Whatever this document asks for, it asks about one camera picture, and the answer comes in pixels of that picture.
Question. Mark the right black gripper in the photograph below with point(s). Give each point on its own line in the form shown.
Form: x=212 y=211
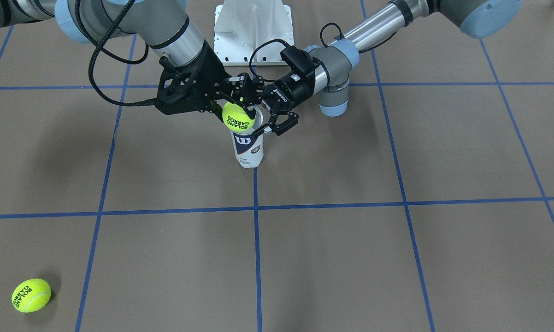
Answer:
x=211 y=69

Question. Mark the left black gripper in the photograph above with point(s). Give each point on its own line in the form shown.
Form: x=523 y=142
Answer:
x=291 y=90

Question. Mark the yellow tennis ball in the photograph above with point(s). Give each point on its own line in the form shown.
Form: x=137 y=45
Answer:
x=31 y=295
x=236 y=119

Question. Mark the white blue tennis ball can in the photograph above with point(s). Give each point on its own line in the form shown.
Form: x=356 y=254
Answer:
x=249 y=149

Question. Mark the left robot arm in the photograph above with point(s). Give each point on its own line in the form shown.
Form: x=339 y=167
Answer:
x=323 y=70

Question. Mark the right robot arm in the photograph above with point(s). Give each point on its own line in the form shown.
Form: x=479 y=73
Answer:
x=164 y=26

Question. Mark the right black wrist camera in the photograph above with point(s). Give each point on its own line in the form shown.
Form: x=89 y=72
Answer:
x=179 y=93

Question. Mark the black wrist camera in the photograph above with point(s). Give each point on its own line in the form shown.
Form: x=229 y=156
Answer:
x=299 y=61
x=179 y=93

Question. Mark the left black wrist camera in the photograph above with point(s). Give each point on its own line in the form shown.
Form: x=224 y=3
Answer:
x=299 y=61

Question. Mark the white pedestal base plate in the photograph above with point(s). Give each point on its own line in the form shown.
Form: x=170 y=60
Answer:
x=243 y=25

